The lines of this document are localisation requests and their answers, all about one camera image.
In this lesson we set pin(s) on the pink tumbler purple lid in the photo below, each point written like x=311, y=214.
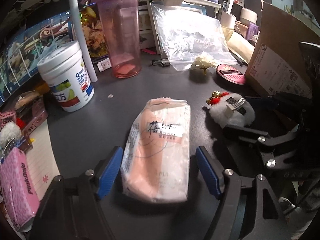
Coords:
x=120, y=25

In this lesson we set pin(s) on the white plastic jar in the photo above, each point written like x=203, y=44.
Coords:
x=65, y=73

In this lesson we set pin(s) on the white wire rack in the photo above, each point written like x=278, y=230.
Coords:
x=20, y=56

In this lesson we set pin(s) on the white mini drawer unit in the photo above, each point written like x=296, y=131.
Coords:
x=147, y=30

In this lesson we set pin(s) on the white fabric flower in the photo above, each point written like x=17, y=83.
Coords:
x=204, y=64

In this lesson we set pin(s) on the white desk lamp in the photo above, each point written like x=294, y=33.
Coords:
x=230, y=12

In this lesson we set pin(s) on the pink tissue pack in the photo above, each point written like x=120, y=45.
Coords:
x=20, y=198

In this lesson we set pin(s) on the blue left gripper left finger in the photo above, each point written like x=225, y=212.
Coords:
x=107, y=172

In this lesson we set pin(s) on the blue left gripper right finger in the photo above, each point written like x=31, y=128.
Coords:
x=211, y=170

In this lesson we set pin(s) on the clear plastic zip bag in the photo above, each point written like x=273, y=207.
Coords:
x=185, y=35

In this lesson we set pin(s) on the pink sock package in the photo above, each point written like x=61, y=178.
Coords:
x=155, y=164

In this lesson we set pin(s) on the cardboard box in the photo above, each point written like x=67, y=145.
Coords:
x=285, y=55

